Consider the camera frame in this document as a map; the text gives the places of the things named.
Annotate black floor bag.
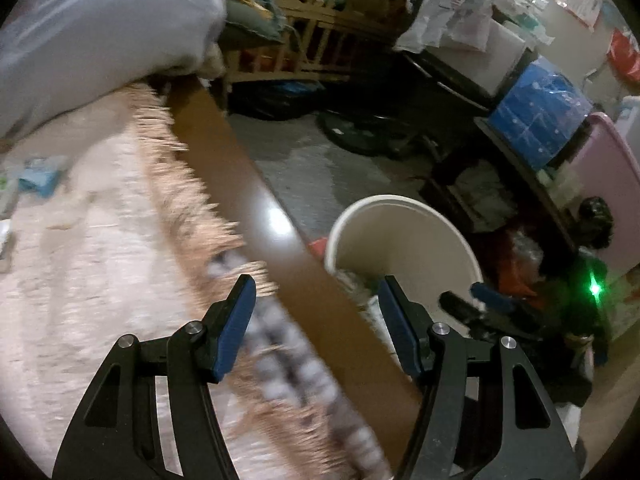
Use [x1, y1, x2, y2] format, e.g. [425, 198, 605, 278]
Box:
[320, 110, 441, 158]
[230, 80, 326, 121]

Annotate orange plastic bag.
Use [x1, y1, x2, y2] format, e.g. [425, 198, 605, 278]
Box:
[500, 230, 547, 297]

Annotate green cushion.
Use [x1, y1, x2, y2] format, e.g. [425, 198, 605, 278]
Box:
[220, 0, 288, 52]

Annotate blue wrapped package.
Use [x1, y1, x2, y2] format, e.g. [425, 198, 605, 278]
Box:
[487, 57, 596, 171]

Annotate clear teal printed wrapper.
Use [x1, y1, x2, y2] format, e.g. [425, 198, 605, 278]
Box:
[20, 155, 68, 196]

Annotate brown wooden bed frame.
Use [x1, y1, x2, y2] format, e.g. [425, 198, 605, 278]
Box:
[165, 75, 426, 471]

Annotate red bag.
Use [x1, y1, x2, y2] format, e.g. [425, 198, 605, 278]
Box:
[607, 27, 640, 82]

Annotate dark shelf stand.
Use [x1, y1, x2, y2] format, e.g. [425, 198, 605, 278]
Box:
[430, 117, 581, 261]

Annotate pink fringed blanket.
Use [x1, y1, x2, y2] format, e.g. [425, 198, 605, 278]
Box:
[0, 82, 396, 480]

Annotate wooden crib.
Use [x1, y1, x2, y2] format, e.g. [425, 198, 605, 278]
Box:
[225, 0, 416, 111]

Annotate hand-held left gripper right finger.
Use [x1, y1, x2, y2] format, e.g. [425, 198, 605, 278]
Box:
[377, 275, 581, 480]

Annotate white box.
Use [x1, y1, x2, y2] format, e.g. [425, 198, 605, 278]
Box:
[480, 17, 532, 97]

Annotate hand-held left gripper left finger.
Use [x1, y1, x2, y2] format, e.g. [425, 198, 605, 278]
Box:
[51, 274, 258, 480]

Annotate white crumpled plastic bags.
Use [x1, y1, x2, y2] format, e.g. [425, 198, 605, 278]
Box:
[390, 0, 493, 53]

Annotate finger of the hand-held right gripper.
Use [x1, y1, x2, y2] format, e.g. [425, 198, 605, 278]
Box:
[439, 291, 493, 333]
[470, 282, 541, 326]

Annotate grey duvet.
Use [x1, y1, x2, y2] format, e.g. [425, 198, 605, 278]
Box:
[0, 0, 226, 141]

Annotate pink cabinet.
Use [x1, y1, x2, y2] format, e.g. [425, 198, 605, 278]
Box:
[570, 112, 640, 276]

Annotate white plastic bucket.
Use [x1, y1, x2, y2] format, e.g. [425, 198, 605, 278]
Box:
[324, 194, 485, 341]

